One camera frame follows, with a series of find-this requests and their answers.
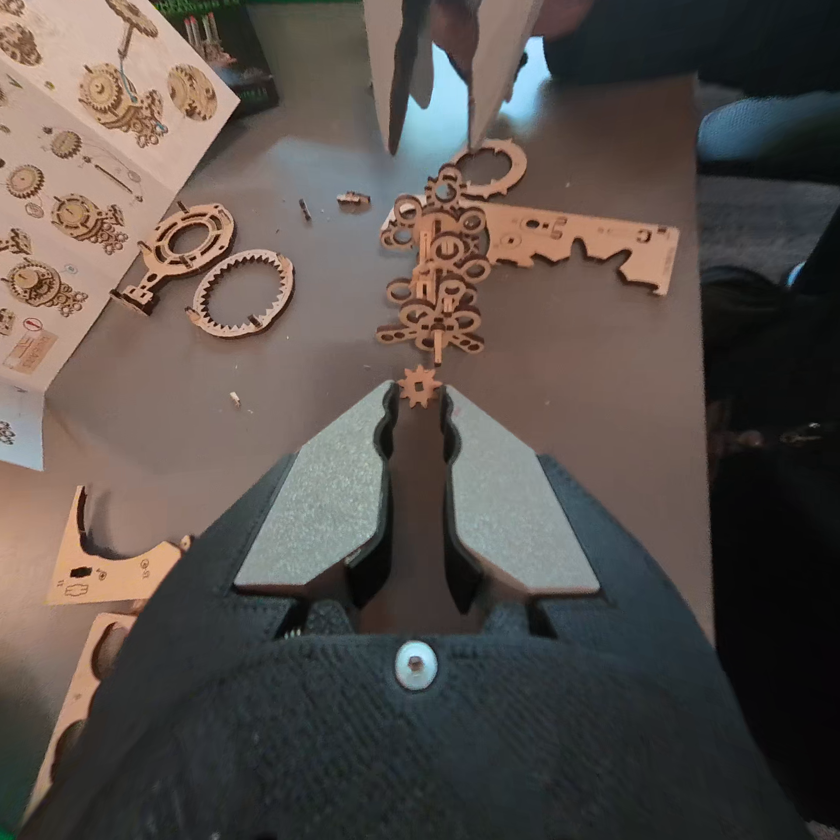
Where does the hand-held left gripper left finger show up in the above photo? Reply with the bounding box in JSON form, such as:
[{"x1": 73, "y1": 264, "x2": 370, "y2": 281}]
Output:
[{"x1": 234, "y1": 381, "x2": 401, "y2": 608}]

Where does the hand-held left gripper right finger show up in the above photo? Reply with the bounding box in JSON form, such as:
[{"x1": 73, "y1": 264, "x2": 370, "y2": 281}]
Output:
[{"x1": 438, "y1": 385, "x2": 601, "y2": 614}]

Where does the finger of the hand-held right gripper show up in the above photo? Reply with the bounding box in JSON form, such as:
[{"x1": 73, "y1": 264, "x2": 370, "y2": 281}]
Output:
[
  {"x1": 453, "y1": 0, "x2": 546, "y2": 147},
  {"x1": 364, "y1": 0, "x2": 434, "y2": 155}
]

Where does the wooden spiked ring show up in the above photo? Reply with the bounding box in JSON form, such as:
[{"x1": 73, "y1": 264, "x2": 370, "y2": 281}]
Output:
[{"x1": 453, "y1": 138, "x2": 528, "y2": 198}]

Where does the small wooden gear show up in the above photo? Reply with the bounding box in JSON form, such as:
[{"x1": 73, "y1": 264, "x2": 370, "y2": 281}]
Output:
[{"x1": 398, "y1": 365, "x2": 441, "y2": 410}]

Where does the wooden bubble model assembly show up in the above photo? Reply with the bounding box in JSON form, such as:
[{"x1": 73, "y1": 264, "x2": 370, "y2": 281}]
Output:
[{"x1": 375, "y1": 164, "x2": 493, "y2": 365}]

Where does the person's right forearm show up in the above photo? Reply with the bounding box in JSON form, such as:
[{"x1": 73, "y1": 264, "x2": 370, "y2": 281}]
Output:
[{"x1": 528, "y1": 0, "x2": 840, "y2": 99}]

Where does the dark model kit box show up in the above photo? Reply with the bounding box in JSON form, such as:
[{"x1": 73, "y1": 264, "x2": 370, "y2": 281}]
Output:
[{"x1": 152, "y1": 0, "x2": 280, "y2": 119}]

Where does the long notched wooden offcut sheet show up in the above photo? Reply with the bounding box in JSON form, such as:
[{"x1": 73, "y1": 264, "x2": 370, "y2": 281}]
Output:
[{"x1": 479, "y1": 202, "x2": 680, "y2": 298}]

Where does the wooden offcut with curved cutout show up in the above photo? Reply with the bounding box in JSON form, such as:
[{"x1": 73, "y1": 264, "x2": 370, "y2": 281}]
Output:
[{"x1": 46, "y1": 486, "x2": 193, "y2": 606}]

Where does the wooden offcut with round holes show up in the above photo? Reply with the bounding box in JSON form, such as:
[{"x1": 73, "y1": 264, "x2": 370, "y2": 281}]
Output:
[{"x1": 23, "y1": 612, "x2": 139, "y2": 821}]

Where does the paper instruction sheet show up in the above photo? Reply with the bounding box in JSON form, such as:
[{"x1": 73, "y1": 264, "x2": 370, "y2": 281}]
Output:
[{"x1": 0, "y1": 0, "x2": 242, "y2": 471}]

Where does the wooden internal gear ring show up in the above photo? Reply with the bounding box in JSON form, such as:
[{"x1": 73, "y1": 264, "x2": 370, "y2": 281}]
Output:
[{"x1": 185, "y1": 249, "x2": 296, "y2": 339}]

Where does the round wooden frame with handle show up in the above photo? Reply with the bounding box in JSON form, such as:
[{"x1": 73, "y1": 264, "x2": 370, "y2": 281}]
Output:
[{"x1": 110, "y1": 202, "x2": 236, "y2": 316}]

